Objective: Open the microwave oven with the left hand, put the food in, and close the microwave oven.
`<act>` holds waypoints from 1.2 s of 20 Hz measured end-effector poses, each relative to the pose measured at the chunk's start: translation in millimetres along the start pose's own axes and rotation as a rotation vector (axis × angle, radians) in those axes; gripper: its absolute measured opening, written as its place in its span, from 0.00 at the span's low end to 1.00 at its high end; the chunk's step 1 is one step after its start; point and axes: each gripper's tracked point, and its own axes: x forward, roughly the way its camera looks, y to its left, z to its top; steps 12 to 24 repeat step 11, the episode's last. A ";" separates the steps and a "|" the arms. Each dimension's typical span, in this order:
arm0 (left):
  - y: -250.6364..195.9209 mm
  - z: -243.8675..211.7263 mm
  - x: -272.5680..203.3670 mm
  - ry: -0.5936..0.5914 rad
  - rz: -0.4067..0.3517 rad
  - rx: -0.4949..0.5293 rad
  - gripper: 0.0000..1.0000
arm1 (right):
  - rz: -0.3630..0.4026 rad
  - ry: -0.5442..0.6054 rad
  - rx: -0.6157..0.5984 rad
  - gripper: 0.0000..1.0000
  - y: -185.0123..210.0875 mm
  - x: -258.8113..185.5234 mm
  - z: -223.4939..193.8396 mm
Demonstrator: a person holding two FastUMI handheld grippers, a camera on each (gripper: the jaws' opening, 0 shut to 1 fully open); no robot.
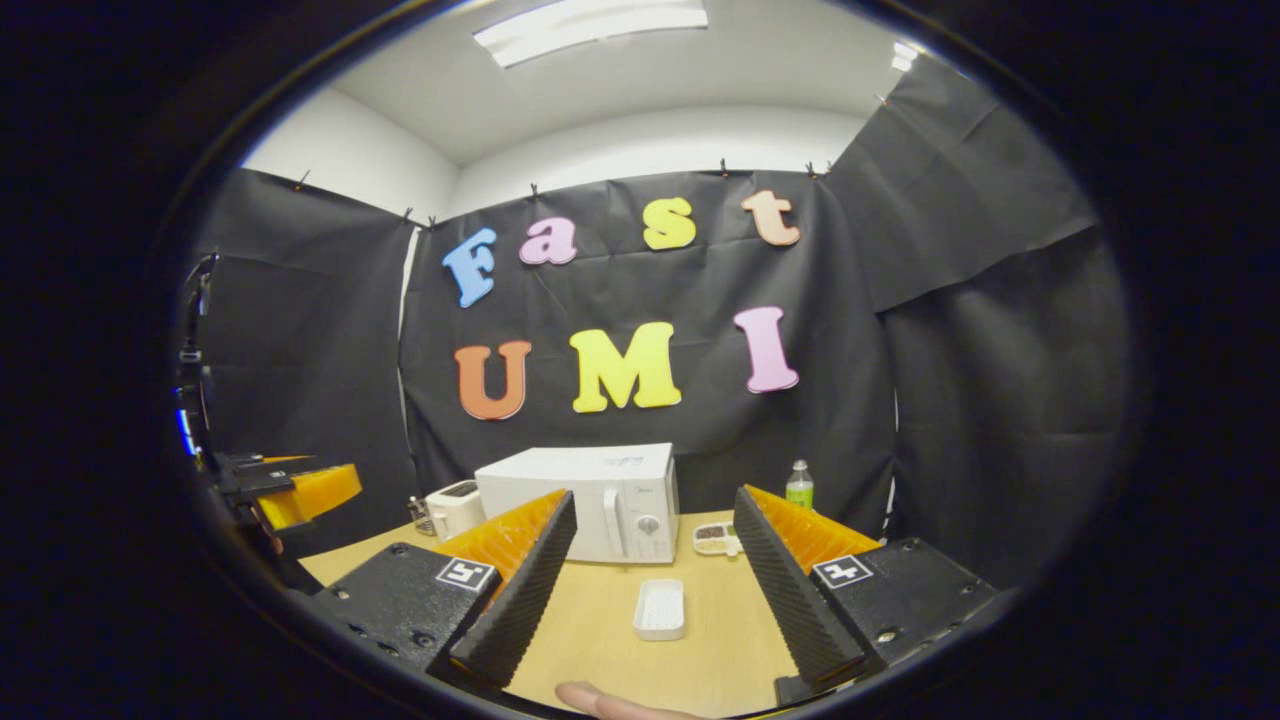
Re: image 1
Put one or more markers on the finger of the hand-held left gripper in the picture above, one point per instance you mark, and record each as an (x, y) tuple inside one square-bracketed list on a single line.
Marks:
[(315, 492), (255, 475)]

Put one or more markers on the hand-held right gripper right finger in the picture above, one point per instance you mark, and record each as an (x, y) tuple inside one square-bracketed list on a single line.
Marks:
[(790, 600)]

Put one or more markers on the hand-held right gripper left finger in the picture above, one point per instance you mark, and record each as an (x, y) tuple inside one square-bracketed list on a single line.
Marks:
[(520, 600)]

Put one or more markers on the white microwave oven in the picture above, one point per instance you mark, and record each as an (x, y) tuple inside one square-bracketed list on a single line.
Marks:
[(590, 500)]

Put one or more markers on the white divided snack plate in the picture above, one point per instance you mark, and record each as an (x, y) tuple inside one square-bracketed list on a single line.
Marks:
[(715, 538)]

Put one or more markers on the green drink bottle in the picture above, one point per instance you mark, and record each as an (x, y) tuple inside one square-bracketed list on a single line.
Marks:
[(799, 490)]

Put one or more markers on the white toaster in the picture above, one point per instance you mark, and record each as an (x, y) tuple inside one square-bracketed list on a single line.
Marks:
[(458, 508)]

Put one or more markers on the small white rectangular dish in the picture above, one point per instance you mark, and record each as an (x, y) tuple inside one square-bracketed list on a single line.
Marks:
[(660, 608)]

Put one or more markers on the black backdrop cloth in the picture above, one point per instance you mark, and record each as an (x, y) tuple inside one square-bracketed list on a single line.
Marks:
[(640, 290)]

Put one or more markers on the long ceiling light panel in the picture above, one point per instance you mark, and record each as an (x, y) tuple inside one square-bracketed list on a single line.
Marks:
[(590, 28)]

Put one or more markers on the small ceiling light panel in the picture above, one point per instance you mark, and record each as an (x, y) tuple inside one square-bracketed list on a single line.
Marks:
[(905, 56)]

